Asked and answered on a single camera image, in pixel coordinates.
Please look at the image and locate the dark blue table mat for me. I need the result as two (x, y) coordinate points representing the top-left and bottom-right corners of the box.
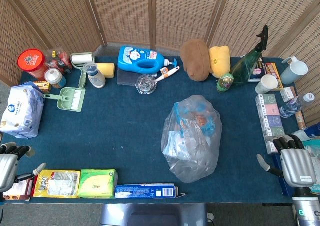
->
(0, 55), (307, 204)

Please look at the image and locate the clear plastic bag with items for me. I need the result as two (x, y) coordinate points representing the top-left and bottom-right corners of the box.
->
(161, 95), (223, 184)

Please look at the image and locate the white lint roller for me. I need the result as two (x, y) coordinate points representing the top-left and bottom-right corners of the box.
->
(70, 52), (96, 89)

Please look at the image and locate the red lid snack canister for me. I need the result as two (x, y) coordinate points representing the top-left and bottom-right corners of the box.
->
(17, 48), (48, 81)

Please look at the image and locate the clear water bottle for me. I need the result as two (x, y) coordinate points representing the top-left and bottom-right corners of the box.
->
(278, 92), (316, 118)

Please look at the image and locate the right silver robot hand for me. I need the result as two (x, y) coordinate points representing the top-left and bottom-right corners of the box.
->
(256, 134), (318, 188)

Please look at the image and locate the blue detergent bottle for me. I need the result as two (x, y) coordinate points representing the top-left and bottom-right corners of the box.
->
(117, 45), (178, 74)

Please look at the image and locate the green glass spray bottle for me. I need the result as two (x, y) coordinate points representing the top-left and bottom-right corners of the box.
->
(229, 25), (270, 86)

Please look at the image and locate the blue white wipes pack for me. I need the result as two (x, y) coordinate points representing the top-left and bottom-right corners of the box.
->
(291, 122), (320, 143)

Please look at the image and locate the pastel tissue pack stack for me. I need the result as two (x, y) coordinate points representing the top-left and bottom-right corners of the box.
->
(255, 93), (287, 155)

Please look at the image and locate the small clear bottle blue cap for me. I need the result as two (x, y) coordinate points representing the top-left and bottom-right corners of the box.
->
(84, 62), (107, 89)

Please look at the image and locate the small white box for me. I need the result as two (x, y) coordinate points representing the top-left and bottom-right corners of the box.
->
(280, 86), (297, 103)

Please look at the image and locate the white dish brush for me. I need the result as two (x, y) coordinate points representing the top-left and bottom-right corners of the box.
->
(154, 66), (181, 82)

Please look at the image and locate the red brown snack box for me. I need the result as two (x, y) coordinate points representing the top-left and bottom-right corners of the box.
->
(2, 178), (35, 201)

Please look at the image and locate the yellow plush toy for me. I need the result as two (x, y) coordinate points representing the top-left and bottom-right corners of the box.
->
(208, 45), (231, 79)

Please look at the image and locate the yellow snack packet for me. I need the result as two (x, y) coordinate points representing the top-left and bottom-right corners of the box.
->
(32, 169), (81, 199)

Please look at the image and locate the light blue pitcher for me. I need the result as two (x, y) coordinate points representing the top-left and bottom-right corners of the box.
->
(280, 56), (309, 85)

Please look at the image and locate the woven folding screen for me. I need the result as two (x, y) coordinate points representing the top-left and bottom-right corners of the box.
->
(0, 0), (320, 127)

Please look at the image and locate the orange small packet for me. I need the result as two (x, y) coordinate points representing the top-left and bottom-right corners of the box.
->
(294, 111), (307, 131)

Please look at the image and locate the red yellow flat package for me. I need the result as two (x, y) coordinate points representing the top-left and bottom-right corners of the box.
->
(264, 62), (285, 91)

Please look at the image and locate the green mini dustpan brush set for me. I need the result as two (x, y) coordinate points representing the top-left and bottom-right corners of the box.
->
(42, 87), (87, 113)

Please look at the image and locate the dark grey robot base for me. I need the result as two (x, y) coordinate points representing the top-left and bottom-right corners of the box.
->
(99, 203), (209, 226)

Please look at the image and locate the green decorated egg bottle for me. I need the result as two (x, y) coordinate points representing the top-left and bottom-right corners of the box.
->
(216, 72), (235, 93)

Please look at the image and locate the white lid round jar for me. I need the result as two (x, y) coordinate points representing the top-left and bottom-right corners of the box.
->
(44, 68), (67, 89)

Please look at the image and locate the white paper cup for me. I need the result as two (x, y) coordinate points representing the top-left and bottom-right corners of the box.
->
(255, 74), (279, 94)

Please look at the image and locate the grey folded cloth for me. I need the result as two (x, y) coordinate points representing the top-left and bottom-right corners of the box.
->
(116, 68), (158, 86)

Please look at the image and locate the blue flat box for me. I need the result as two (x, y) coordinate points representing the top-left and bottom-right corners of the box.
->
(114, 183), (186, 199)

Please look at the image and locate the yellow sponge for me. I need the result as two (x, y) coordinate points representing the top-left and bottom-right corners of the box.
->
(96, 62), (116, 78)

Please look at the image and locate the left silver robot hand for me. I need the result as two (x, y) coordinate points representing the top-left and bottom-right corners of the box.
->
(0, 142), (48, 193)

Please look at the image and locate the brown plush toy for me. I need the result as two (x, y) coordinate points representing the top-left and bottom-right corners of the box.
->
(180, 39), (211, 82)

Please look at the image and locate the small yellow red box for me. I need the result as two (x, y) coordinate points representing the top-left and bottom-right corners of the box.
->
(33, 80), (52, 94)

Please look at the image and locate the clear bag of red snacks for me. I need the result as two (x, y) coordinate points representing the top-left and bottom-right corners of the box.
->
(44, 48), (74, 75)

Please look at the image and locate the white blue tissue package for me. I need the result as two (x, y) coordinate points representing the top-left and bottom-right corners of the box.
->
(0, 81), (45, 140)

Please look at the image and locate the green tissue box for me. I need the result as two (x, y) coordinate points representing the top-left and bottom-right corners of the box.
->
(77, 168), (119, 199)

